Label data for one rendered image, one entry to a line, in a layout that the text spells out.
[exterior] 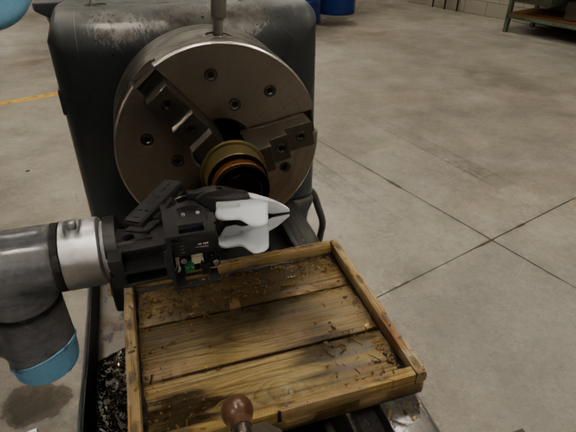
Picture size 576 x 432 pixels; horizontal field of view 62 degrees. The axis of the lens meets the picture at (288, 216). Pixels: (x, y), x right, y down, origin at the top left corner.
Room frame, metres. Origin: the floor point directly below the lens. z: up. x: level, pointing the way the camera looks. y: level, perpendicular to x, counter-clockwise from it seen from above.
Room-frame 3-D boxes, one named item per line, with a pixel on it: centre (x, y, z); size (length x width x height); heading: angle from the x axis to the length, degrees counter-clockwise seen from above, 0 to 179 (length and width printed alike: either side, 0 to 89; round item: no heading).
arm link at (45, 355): (0.40, 0.31, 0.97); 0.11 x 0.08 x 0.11; 69
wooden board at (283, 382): (0.49, 0.04, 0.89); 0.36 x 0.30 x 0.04; 107
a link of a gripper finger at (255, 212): (0.47, 0.04, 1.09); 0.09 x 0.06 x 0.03; 107
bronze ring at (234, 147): (0.58, 0.07, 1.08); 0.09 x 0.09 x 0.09; 17
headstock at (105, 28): (1.10, 0.25, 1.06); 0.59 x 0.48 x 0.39; 17
